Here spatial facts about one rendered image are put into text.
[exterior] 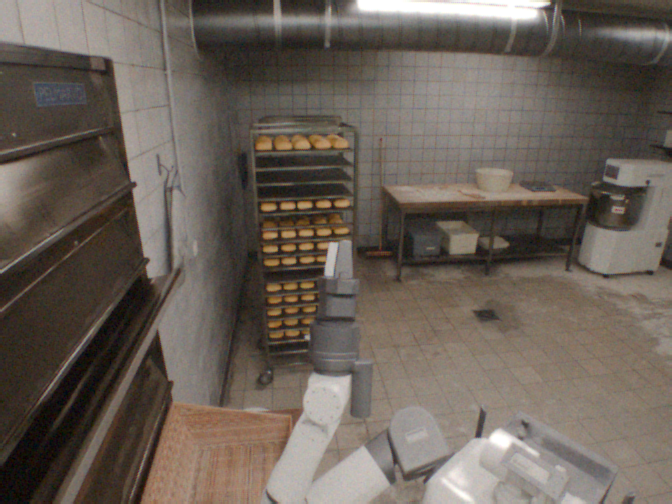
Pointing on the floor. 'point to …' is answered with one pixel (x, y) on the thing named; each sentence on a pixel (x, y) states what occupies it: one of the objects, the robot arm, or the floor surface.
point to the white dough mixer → (628, 217)
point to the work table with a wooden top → (518, 199)
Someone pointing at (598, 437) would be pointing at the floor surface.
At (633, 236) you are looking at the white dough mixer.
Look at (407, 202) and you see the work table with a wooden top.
